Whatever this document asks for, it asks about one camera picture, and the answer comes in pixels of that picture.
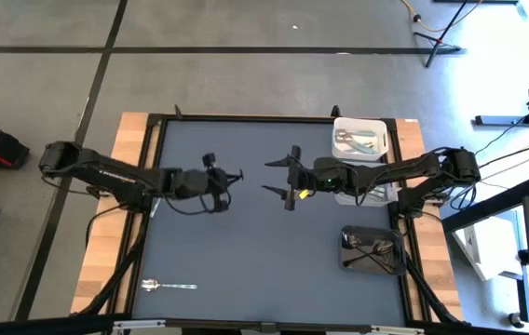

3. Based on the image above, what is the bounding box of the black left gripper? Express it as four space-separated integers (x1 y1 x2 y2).
183 153 245 214

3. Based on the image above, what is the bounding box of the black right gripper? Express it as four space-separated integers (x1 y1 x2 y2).
261 144 318 213

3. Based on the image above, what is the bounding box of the all-metal silver spoon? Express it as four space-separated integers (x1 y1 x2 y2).
342 240 389 270
346 234 395 274

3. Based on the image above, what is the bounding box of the clear plastic bin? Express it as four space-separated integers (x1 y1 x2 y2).
333 160 400 208

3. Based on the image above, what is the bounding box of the white plastic bin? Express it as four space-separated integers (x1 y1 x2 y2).
331 116 390 163

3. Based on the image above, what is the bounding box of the light wooden table board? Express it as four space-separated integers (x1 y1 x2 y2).
393 118 465 322
71 111 150 315

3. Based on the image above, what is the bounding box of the black tripod stand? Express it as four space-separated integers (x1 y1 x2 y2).
413 0 467 69

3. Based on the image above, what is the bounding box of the white box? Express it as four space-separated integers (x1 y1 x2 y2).
450 208 524 283

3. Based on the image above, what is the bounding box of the black floor bar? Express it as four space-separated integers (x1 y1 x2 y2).
473 114 529 127

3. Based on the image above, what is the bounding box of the yellow cable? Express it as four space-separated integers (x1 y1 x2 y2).
401 0 484 34

